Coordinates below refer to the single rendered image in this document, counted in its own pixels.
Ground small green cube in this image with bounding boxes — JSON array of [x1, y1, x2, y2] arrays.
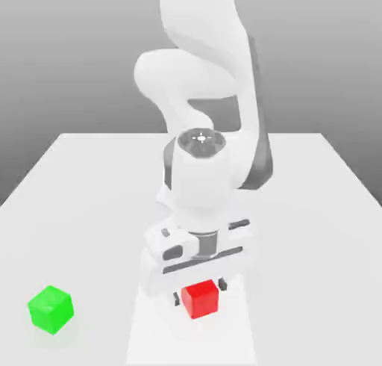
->
[[27, 285, 75, 336]]

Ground small red cube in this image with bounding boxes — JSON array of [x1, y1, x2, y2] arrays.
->
[[181, 279, 220, 320]]

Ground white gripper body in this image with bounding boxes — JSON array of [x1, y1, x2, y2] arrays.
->
[[142, 236, 260, 297]]

